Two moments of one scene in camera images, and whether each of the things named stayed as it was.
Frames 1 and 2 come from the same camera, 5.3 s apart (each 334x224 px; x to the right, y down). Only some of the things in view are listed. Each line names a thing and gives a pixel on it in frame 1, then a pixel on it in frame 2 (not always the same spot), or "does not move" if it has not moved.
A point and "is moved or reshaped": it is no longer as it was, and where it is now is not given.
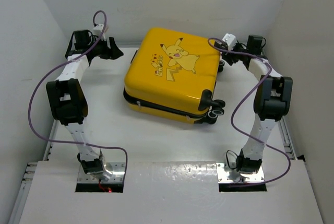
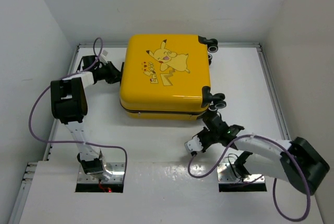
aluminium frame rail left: x=15 y=217 does not move
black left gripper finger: x=115 y=51 -> x=114 y=74
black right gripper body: x=232 y=57 -> x=207 y=138
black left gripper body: x=100 y=49 -> x=102 y=72
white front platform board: x=168 y=192 does not move
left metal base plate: x=118 y=174 does not move
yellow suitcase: x=174 y=76 is moved or reshaped
